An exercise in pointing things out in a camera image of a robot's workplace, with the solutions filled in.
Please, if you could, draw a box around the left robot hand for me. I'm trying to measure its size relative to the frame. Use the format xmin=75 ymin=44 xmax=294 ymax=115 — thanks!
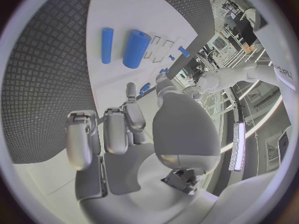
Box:
xmin=180 ymin=86 xmax=204 ymax=103

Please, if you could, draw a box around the thick blue cylinder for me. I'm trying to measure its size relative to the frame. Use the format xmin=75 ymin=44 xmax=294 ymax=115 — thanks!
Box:
xmin=121 ymin=29 xmax=153 ymax=70

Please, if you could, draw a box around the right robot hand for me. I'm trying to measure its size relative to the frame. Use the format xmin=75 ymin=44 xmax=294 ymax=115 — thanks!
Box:
xmin=65 ymin=72 xmax=222 ymax=224

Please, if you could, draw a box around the thin long blue cylinder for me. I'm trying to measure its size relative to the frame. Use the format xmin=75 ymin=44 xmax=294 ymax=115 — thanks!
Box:
xmin=100 ymin=27 xmax=115 ymax=65

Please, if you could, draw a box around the glowing light bar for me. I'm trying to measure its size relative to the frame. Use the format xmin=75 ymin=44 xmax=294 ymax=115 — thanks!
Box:
xmin=228 ymin=121 xmax=247 ymax=173

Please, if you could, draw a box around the white task board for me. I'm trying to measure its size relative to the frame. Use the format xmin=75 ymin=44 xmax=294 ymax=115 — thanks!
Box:
xmin=85 ymin=0 xmax=199 ymax=119

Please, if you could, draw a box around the cardboard box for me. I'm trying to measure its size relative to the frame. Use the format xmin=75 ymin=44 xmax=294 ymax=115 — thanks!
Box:
xmin=242 ymin=42 xmax=256 ymax=54

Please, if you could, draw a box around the blue gear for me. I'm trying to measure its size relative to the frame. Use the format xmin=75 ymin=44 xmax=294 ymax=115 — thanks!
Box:
xmin=138 ymin=82 xmax=151 ymax=97

